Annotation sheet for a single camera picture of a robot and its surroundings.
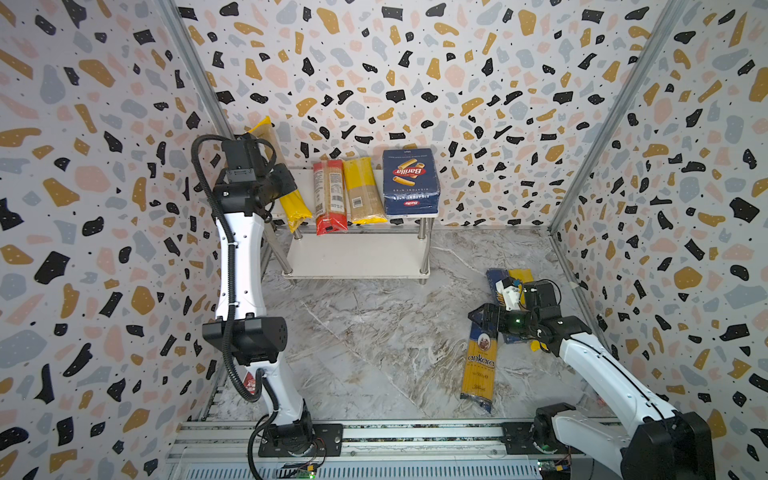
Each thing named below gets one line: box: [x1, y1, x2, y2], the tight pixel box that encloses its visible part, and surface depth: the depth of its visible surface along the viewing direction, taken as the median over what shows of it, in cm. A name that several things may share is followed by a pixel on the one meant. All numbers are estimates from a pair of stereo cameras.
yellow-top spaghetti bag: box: [343, 157, 388, 225], surface depth 81 cm
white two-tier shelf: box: [282, 214, 440, 285], surface depth 106 cm
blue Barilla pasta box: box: [382, 148, 441, 216], surface depth 78 cm
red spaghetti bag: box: [313, 159, 349, 236], surface depth 79 cm
